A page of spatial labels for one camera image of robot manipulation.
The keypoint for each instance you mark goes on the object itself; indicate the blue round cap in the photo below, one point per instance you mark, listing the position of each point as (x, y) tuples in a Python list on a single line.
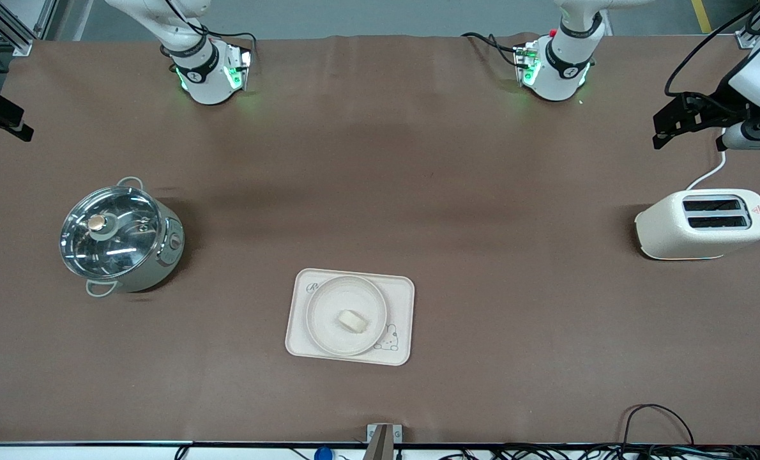
[(323, 455)]

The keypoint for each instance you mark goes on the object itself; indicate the metal base connector plate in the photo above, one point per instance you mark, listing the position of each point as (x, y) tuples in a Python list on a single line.
[(243, 64), (525, 61)]

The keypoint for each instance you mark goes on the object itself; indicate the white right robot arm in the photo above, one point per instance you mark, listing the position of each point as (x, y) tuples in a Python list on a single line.
[(207, 83)]

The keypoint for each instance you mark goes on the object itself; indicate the cream two-slot toaster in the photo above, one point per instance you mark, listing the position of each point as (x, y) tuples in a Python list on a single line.
[(674, 236)]

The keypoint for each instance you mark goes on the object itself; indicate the cream rabbit print tray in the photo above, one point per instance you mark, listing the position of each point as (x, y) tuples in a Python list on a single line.
[(399, 294)]

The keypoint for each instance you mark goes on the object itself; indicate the glass pot lid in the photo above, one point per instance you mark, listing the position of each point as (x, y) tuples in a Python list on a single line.
[(124, 249)]

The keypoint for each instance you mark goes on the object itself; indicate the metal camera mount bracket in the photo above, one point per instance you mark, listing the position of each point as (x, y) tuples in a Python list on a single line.
[(383, 444)]

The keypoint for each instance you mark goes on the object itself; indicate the cream round plate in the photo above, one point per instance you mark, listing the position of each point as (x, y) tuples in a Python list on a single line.
[(329, 326)]

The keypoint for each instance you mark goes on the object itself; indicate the pale steamed bun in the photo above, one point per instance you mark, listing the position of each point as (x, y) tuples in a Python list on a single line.
[(352, 321)]

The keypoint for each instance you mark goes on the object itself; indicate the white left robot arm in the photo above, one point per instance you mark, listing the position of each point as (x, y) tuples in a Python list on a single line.
[(559, 70)]

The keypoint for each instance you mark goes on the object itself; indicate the brown table mat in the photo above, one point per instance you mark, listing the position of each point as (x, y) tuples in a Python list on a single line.
[(418, 160)]

